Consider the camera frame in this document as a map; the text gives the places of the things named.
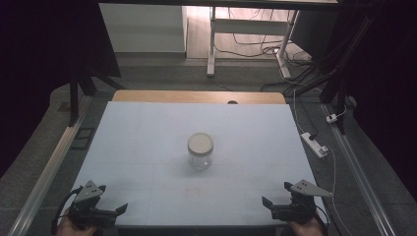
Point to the black metal stand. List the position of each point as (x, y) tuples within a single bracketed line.
[(73, 98), (339, 91)]

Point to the clear glass jar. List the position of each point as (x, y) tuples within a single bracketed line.
[(200, 162)]

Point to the aluminium rail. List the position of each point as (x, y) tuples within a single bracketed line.
[(46, 177), (360, 177)]

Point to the person's left hand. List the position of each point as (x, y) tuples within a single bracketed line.
[(73, 230)]

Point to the small white adapter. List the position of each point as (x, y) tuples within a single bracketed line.
[(331, 118)]

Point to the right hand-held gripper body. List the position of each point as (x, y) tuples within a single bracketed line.
[(295, 211)]

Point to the black plug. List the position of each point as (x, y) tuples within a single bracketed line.
[(313, 136)]

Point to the cream round jar lid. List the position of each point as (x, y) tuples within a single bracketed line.
[(200, 143)]

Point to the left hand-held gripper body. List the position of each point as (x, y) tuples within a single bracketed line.
[(90, 211)]

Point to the person's right hand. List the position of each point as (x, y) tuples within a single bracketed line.
[(306, 229)]

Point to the white table cover sheet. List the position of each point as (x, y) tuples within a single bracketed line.
[(147, 147)]

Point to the black rectangular floor frame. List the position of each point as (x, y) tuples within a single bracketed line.
[(82, 138)]

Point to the white power strip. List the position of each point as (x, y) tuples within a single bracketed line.
[(314, 145)]

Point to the white desk frame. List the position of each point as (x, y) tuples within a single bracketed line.
[(249, 27)]

